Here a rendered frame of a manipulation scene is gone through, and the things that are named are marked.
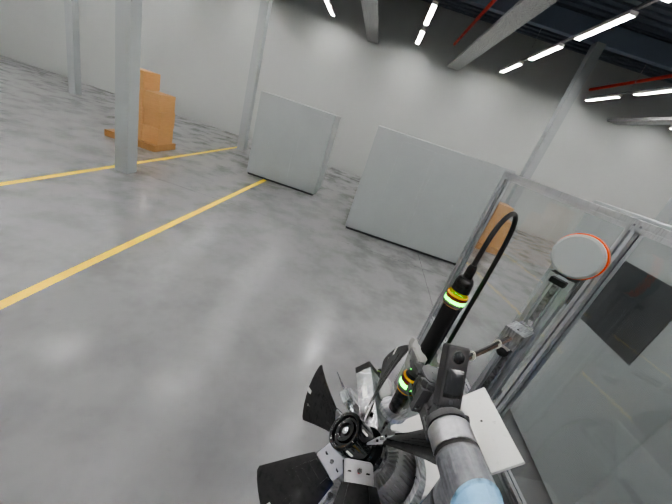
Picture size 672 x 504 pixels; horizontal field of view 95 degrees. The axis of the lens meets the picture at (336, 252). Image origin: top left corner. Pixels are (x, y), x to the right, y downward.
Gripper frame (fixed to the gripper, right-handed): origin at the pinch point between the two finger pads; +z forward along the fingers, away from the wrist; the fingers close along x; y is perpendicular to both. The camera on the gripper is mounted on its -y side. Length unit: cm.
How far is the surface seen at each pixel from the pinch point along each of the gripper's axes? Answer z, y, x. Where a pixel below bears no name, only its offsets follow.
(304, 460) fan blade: 4, 58, -14
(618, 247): 39, -29, 70
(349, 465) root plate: -1.6, 47.2, -2.9
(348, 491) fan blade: -8.3, 47.4, -3.4
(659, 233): 31, -37, 71
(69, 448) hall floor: 53, 166, -126
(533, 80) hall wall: 1136, -325, 580
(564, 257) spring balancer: 38, -20, 54
